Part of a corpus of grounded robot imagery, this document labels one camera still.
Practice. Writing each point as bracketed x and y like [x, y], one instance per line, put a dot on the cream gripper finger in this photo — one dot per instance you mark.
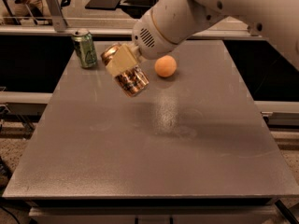
[119, 58]

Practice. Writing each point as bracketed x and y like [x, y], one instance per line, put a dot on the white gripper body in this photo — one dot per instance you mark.
[149, 40]

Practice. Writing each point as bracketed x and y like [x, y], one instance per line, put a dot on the orange soda can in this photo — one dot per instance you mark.
[132, 81]

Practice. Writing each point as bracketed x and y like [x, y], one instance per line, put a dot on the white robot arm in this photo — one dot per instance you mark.
[169, 22]

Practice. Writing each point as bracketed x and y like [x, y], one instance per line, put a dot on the green soda can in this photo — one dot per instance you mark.
[84, 48]

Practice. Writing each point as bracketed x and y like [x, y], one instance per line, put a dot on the orange ball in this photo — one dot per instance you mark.
[165, 66]

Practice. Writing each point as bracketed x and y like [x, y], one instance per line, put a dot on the black office chair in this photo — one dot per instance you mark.
[124, 0]

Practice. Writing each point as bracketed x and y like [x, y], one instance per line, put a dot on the left metal bracket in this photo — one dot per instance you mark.
[57, 17]

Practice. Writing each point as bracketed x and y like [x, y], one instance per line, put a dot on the metal rail barrier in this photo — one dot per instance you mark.
[122, 33]

